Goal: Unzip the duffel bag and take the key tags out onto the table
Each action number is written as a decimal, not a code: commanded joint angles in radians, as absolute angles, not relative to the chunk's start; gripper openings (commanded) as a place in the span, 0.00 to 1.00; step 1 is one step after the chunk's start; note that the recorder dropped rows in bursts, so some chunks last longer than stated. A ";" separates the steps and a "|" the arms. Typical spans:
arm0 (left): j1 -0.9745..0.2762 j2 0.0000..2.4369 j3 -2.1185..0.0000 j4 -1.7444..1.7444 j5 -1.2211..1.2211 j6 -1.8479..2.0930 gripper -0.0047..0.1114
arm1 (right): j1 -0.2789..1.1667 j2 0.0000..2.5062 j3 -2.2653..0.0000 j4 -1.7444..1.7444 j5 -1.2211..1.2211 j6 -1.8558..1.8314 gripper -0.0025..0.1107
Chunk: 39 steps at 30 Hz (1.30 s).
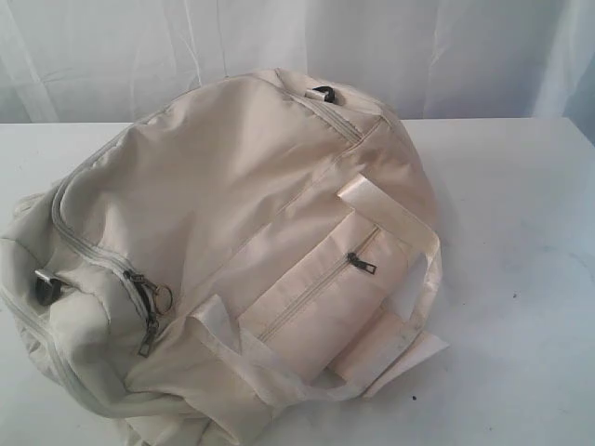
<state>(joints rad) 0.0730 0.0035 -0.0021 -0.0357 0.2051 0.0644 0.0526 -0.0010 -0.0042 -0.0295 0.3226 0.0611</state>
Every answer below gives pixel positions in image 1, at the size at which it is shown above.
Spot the metal key ring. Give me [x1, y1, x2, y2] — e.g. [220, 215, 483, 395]
[153, 283, 175, 308]

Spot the white backdrop curtain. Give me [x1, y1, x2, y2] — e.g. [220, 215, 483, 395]
[1, 1, 594, 127]

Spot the cream fabric duffel bag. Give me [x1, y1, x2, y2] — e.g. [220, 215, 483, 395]
[1, 69, 445, 445]

